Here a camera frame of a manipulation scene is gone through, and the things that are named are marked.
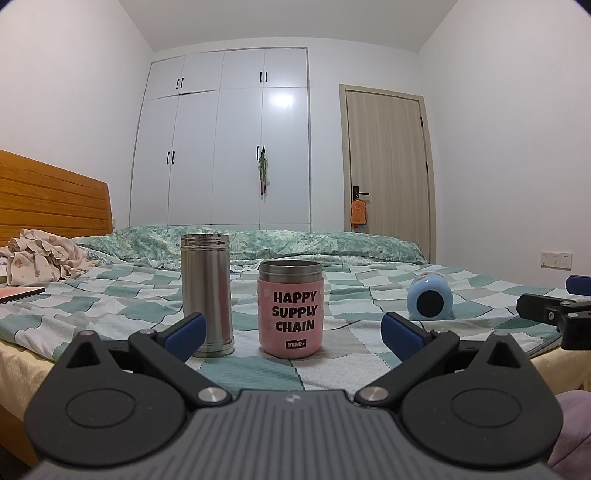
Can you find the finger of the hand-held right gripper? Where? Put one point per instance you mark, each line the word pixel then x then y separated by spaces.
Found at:
pixel 581 285
pixel 540 307

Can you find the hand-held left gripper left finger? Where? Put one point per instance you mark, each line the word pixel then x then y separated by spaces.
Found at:
pixel 188 333

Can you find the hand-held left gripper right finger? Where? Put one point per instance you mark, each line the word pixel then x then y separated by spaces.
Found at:
pixel 400 333

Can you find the light blue cup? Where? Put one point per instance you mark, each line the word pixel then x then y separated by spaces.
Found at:
pixel 429 300

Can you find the stainless steel cup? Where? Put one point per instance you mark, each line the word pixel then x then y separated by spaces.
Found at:
pixel 205 295

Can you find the pink printed cup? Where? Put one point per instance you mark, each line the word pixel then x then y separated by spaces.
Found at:
pixel 291 288

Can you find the checkered green bed sheet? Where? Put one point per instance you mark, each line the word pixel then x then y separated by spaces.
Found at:
pixel 115 300

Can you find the purple cloth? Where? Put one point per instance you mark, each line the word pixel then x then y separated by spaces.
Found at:
pixel 575 424

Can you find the green floral duvet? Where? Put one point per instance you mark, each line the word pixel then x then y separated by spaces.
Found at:
pixel 323 247

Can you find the beige crumpled clothes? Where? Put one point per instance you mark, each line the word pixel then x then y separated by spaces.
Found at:
pixel 37 258

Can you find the pink book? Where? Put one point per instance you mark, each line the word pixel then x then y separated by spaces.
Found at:
pixel 18 293

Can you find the green hanging ornament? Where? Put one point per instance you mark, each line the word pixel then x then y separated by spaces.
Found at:
pixel 262 170

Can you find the white wardrobe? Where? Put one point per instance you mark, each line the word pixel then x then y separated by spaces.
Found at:
pixel 194 152

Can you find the beige wooden door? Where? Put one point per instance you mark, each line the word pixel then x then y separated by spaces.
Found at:
pixel 388 152

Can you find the wooden bed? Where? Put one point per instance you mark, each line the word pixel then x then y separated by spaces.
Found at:
pixel 51 198

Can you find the white wall socket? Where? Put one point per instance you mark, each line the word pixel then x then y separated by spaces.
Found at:
pixel 556 260

